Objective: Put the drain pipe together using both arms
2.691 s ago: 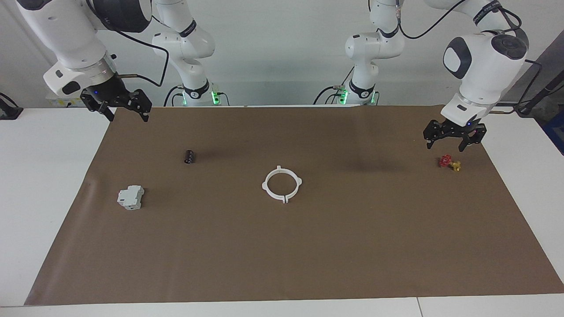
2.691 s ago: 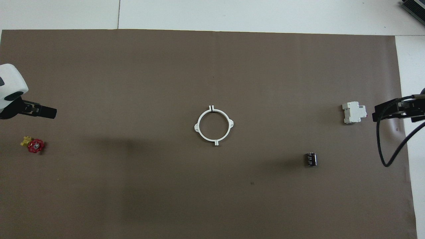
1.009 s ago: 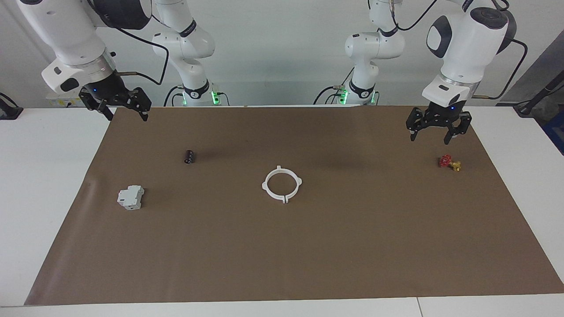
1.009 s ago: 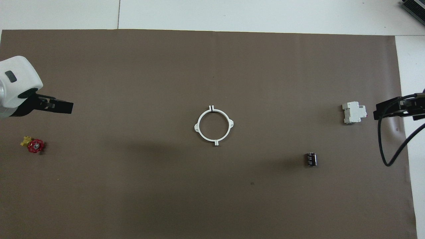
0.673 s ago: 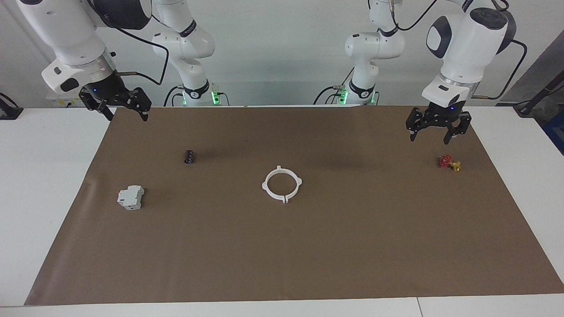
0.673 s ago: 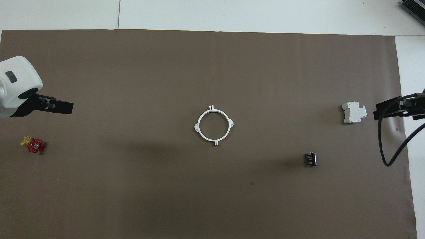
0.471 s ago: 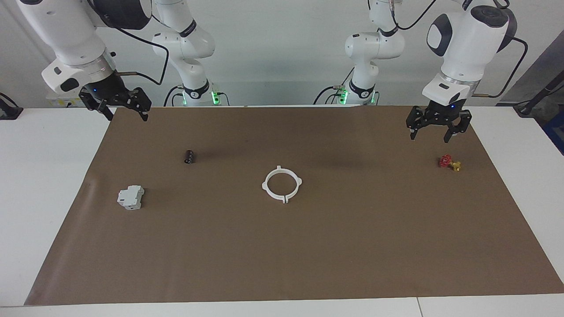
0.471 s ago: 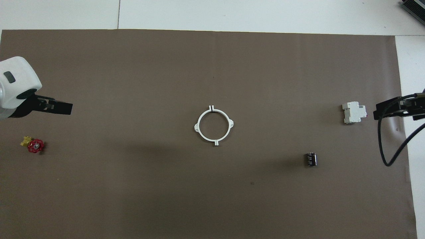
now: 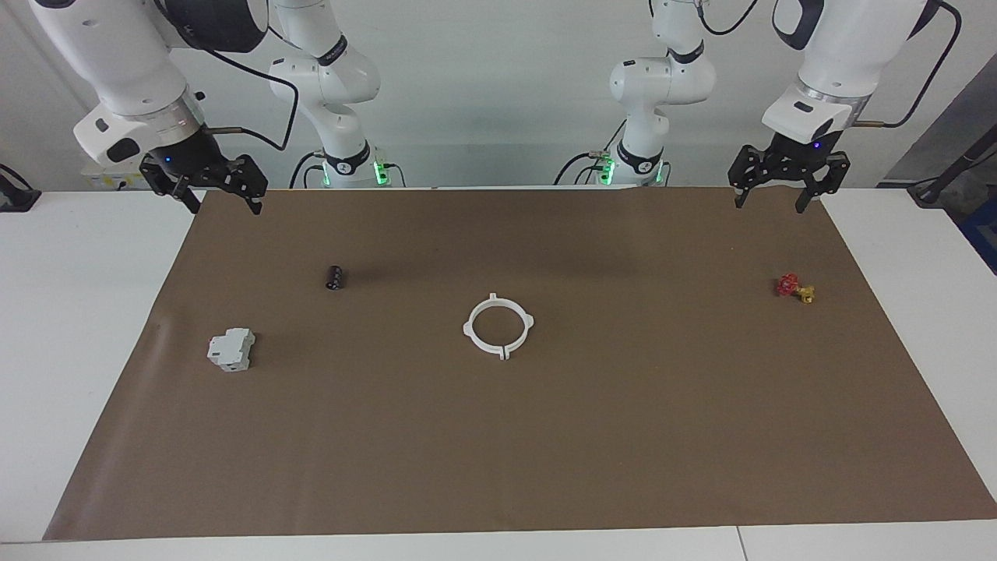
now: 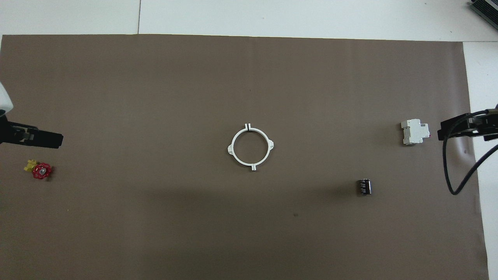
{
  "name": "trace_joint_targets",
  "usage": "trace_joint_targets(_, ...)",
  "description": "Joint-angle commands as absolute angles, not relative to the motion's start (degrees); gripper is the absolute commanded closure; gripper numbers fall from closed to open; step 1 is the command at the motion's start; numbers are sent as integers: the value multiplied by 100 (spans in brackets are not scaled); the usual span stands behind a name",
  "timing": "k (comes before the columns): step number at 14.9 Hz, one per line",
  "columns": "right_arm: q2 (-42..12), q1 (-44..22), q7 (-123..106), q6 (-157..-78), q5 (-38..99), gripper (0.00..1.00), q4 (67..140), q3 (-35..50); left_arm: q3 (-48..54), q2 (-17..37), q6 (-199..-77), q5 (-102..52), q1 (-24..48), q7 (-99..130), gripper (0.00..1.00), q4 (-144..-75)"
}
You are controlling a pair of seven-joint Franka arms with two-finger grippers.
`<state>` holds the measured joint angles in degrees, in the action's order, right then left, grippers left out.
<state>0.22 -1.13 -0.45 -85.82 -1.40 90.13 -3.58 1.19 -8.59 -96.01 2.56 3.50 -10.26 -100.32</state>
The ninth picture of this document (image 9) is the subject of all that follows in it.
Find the white power strip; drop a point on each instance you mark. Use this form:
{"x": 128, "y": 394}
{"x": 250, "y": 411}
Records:
{"x": 113, "y": 183}

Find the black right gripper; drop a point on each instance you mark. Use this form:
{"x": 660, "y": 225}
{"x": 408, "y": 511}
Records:
{"x": 191, "y": 160}

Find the white circuit breaker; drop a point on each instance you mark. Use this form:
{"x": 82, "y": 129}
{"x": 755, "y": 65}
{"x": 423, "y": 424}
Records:
{"x": 230, "y": 351}

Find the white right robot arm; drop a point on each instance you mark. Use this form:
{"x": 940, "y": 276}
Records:
{"x": 117, "y": 54}

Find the dark grey partition panel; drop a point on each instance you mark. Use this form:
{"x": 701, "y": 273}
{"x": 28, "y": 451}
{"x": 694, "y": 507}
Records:
{"x": 966, "y": 117}

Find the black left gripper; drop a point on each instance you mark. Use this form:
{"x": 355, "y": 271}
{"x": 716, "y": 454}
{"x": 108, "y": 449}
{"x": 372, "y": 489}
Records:
{"x": 790, "y": 160}

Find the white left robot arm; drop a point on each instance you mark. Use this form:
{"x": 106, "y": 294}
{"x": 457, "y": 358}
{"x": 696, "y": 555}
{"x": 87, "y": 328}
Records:
{"x": 841, "y": 47}

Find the brown table mat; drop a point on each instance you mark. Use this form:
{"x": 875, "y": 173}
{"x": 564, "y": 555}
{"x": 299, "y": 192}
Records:
{"x": 498, "y": 436}

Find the blue box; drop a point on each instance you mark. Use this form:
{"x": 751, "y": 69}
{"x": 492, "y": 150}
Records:
{"x": 985, "y": 234}

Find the black tripod stand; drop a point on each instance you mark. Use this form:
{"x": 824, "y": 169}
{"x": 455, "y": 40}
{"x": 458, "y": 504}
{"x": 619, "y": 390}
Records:
{"x": 946, "y": 175}

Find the black cylindrical capacitor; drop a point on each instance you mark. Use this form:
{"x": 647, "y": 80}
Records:
{"x": 336, "y": 278}

